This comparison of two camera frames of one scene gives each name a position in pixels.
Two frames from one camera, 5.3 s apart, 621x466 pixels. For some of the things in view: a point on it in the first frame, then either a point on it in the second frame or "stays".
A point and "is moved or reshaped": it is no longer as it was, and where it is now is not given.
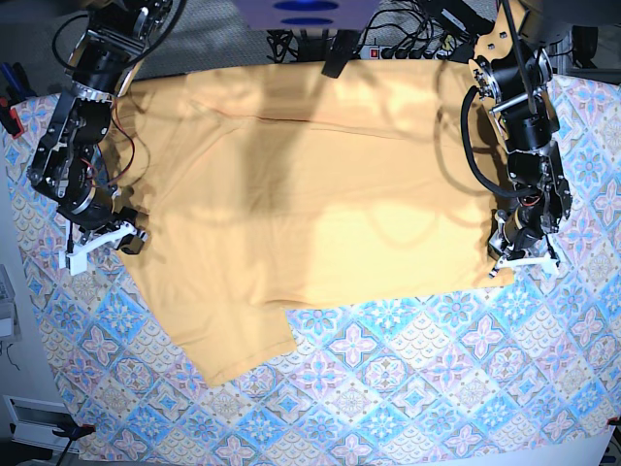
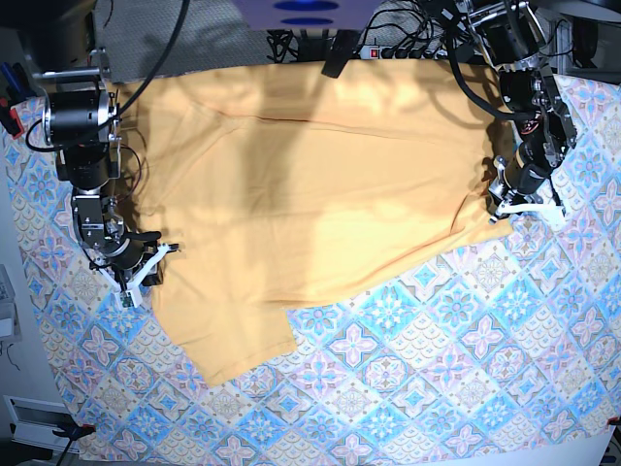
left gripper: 95,209 to 138,250
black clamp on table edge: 343,46 stays
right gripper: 521,231 to 521,174
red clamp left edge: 3,102 stays
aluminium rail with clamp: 44,422 stays
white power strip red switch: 403,52 stays
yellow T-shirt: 269,187 is moved or reshaped
